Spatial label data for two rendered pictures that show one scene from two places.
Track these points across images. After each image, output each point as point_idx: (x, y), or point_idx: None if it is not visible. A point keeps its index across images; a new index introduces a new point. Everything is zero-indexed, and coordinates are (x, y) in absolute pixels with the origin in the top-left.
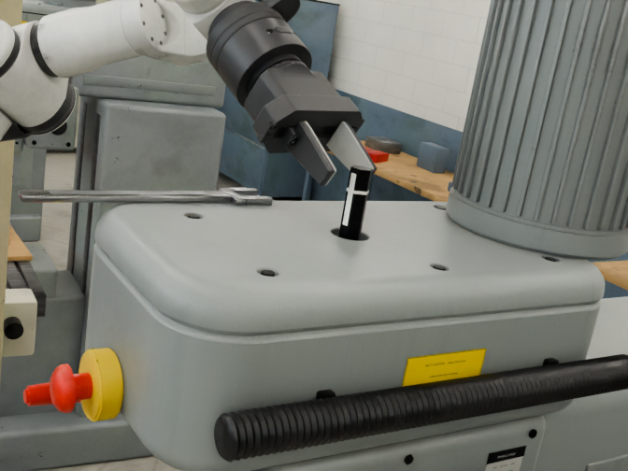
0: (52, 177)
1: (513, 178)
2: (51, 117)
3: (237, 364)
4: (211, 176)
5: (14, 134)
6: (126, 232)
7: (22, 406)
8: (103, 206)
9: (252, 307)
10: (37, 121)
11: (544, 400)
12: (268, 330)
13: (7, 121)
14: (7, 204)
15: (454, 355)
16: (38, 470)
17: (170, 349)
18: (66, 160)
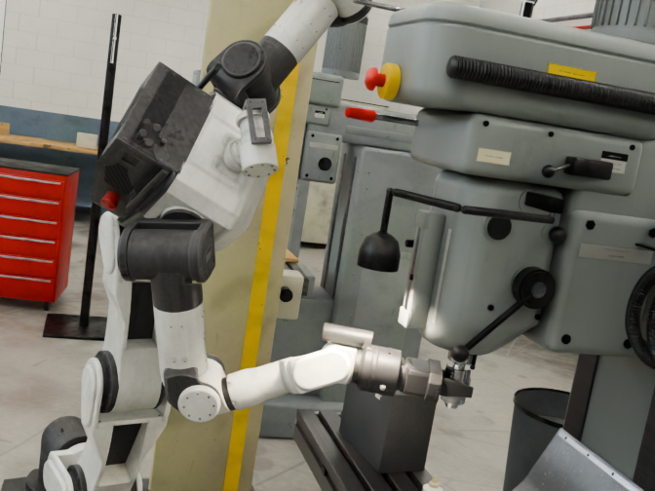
0: (302, 262)
1: (622, 4)
2: (360, 10)
3: (459, 38)
4: None
5: (338, 21)
6: (405, 9)
7: None
8: (353, 226)
9: (468, 10)
10: (352, 12)
11: (632, 103)
12: (475, 22)
13: (336, 11)
14: (293, 186)
15: (576, 70)
16: (288, 438)
17: (427, 34)
18: (314, 252)
